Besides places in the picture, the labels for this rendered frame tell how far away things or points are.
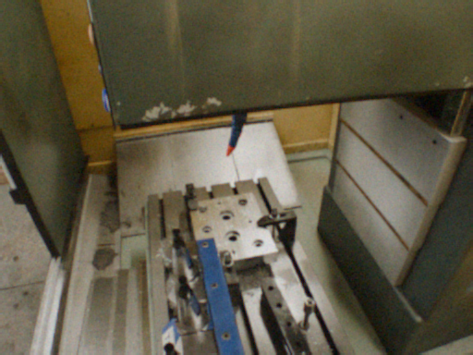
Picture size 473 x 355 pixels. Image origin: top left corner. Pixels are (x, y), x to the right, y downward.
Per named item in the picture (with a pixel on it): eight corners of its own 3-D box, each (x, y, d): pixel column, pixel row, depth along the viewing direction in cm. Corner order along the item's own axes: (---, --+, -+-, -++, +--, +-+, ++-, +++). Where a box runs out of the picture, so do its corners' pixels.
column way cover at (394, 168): (391, 291, 96) (450, 142, 66) (327, 196, 134) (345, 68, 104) (404, 287, 97) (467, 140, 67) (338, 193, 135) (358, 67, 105)
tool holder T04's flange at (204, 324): (213, 332, 58) (212, 324, 56) (179, 341, 56) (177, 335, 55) (203, 303, 62) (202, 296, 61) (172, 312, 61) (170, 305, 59)
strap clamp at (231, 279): (228, 307, 95) (226, 275, 86) (220, 272, 105) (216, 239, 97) (240, 305, 95) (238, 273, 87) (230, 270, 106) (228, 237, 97)
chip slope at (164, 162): (121, 265, 143) (104, 221, 128) (125, 177, 196) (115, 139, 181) (314, 229, 158) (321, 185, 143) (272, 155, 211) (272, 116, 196)
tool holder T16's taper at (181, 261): (197, 273, 65) (192, 250, 61) (174, 278, 64) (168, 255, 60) (191, 257, 69) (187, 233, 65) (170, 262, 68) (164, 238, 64)
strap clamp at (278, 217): (258, 247, 114) (258, 214, 105) (255, 240, 116) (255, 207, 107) (295, 239, 116) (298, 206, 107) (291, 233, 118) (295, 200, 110)
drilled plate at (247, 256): (201, 276, 99) (200, 265, 96) (189, 213, 122) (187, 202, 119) (276, 262, 103) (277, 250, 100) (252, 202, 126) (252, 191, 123)
